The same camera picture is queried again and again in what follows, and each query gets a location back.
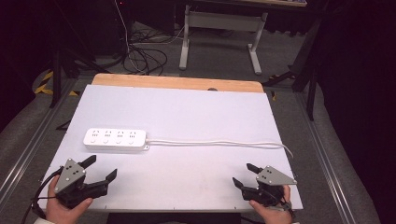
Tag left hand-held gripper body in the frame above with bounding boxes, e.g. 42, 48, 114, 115
53, 158, 110, 210

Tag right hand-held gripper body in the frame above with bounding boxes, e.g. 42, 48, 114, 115
241, 165, 298, 207

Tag person's right hand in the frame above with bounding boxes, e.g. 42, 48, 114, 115
248, 185, 294, 224

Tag person's left hand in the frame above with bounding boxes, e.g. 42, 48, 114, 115
44, 175, 94, 224

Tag white power strip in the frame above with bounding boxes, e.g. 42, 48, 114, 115
82, 127, 150, 153

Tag yellow black floor tape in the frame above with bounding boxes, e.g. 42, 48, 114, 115
33, 70, 79, 97

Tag black tripod stand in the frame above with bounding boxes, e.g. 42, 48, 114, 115
49, 0, 110, 109

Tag black metal stand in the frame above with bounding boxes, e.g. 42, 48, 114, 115
262, 17, 323, 121

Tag black computer tower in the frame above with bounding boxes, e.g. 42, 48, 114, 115
102, 0, 135, 58

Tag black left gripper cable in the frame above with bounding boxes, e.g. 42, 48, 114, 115
21, 166, 64, 224

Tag white power strip cable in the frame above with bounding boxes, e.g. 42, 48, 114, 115
145, 138, 294, 160

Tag aluminium floor rail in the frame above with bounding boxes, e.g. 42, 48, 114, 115
0, 77, 78, 203
293, 91, 351, 224

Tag black floor cables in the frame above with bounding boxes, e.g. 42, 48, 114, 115
122, 29, 169, 77

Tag white floor cable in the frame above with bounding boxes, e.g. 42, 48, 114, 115
113, 0, 188, 75

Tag white metal desk frame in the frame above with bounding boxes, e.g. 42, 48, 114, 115
178, 4, 269, 76

